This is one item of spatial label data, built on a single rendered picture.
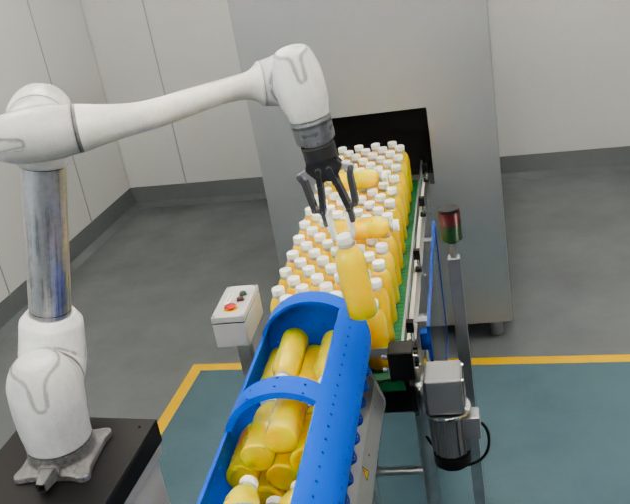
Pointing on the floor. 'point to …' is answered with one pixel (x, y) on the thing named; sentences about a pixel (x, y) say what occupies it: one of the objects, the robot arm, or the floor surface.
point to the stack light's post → (466, 366)
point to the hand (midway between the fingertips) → (340, 224)
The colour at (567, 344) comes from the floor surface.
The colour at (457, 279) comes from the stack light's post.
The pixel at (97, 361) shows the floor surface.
